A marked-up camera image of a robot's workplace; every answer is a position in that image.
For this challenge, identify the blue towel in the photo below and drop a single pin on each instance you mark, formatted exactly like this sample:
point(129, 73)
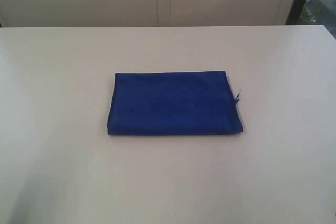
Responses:
point(173, 103)

